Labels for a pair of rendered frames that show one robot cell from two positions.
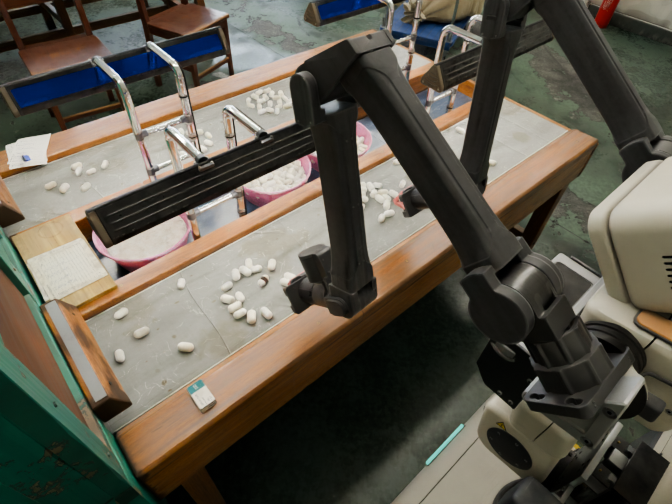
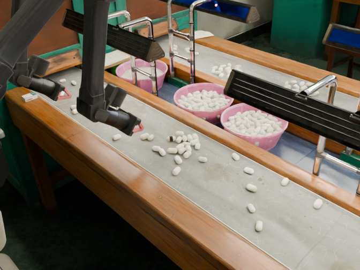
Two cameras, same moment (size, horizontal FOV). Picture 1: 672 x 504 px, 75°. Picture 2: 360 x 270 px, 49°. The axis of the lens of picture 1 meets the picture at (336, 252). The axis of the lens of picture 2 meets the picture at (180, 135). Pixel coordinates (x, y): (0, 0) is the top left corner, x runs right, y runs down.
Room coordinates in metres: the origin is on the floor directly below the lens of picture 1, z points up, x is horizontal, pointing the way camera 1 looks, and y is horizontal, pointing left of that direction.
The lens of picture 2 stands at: (1.11, -1.33, 1.60)
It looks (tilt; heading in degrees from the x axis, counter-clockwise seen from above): 34 degrees down; 92
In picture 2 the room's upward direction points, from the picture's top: 2 degrees counter-clockwise
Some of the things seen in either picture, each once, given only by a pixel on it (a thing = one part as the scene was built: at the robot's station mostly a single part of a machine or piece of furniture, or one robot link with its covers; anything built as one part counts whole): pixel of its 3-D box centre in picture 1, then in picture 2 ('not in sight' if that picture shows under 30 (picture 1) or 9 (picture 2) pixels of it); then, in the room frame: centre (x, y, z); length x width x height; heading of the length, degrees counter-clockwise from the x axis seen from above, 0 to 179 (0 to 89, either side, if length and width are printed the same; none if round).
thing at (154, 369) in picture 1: (377, 209); (172, 150); (1.03, -0.12, 0.73); 1.81 x 0.30 x 0.02; 134
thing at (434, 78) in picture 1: (495, 49); (325, 115); (1.45, -0.47, 1.08); 0.62 x 0.08 x 0.07; 134
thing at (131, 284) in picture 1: (339, 185); (204, 136); (1.16, 0.00, 0.71); 1.81 x 0.05 x 0.11; 134
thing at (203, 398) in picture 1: (201, 395); (29, 97); (0.38, 0.26, 0.77); 0.06 x 0.04 x 0.02; 44
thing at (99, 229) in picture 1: (234, 162); (106, 31); (0.78, 0.23, 1.08); 0.62 x 0.08 x 0.07; 134
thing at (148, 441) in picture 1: (423, 260); (129, 188); (0.88, -0.27, 0.67); 1.81 x 0.12 x 0.19; 134
